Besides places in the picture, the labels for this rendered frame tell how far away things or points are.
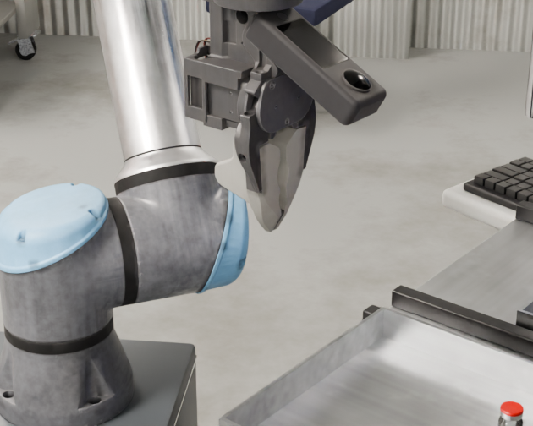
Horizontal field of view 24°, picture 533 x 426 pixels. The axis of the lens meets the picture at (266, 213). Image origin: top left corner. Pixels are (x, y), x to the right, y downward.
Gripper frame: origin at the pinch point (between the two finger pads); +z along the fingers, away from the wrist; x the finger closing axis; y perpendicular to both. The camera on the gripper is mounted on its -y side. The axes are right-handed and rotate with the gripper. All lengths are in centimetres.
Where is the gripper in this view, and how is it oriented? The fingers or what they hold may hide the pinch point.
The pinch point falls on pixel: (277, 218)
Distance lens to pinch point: 104.9
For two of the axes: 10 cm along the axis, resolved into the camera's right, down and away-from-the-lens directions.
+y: -7.8, -2.6, 5.6
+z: 0.0, 9.1, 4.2
